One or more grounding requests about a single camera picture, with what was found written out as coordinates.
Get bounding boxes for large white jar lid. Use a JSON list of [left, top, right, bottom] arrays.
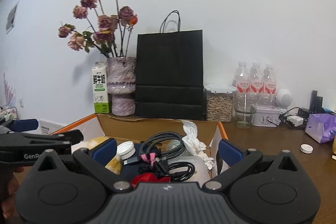
[[117, 141, 136, 160]]

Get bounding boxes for large white tissue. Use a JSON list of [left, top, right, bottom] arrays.
[[181, 120, 215, 171]]

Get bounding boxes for braided black white cable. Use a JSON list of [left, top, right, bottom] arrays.
[[123, 131, 186, 168]]

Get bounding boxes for red green ribbon bow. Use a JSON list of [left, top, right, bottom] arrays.
[[130, 173, 171, 188]]

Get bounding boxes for thin black cable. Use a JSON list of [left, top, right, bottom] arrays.
[[153, 159, 197, 183]]

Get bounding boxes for person's left hand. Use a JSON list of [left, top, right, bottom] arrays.
[[1, 166, 25, 223]]

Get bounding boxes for yellow white plush toy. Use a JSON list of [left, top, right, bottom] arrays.
[[79, 136, 122, 175]]

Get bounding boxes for white paper bag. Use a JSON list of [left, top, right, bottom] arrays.
[[39, 119, 65, 135]]

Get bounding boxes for red cardboard pumpkin box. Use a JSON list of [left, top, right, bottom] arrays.
[[54, 114, 228, 159]]

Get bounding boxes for white printed tin box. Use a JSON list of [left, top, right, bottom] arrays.
[[252, 105, 281, 127]]

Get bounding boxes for clear drinking glass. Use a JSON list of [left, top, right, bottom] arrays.
[[234, 93, 257, 128]]

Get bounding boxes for clear jar of pellets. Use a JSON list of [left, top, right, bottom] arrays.
[[205, 85, 236, 123]]

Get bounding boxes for middle water bottle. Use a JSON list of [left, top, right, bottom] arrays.
[[249, 63, 264, 93]]

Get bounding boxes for water bottle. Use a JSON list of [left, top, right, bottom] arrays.
[[262, 64, 277, 94], [233, 61, 251, 93], [249, 63, 264, 93]]

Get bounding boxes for small white round lid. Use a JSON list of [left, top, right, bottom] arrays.
[[300, 144, 313, 154]]

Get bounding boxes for left water bottle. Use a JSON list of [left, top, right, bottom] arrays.
[[233, 61, 251, 93]]

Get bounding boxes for white green milk carton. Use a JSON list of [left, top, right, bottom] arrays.
[[92, 61, 111, 114]]

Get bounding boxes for right water bottle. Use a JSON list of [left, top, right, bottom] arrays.
[[262, 64, 277, 94]]

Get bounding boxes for purple mottled vase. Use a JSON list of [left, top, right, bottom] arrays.
[[107, 57, 136, 117]]

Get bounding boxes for purple tissue pack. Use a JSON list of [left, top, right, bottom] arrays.
[[305, 114, 336, 144]]

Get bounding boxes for black device on stand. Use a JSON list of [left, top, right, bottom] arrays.
[[309, 90, 325, 114]]

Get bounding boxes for black paper shopping bag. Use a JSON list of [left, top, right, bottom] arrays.
[[135, 19, 204, 121]]

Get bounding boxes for yellow ceramic mug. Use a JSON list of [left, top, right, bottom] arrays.
[[332, 136, 336, 160]]

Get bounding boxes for dried rose bouquet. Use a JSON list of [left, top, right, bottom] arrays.
[[58, 0, 138, 58]]

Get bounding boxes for wire storage rack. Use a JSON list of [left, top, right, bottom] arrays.
[[0, 106, 18, 124]]

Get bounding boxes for white charger with cables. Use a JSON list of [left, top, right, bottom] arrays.
[[279, 107, 310, 130]]

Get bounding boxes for white round camera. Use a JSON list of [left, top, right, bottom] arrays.
[[275, 89, 293, 109]]

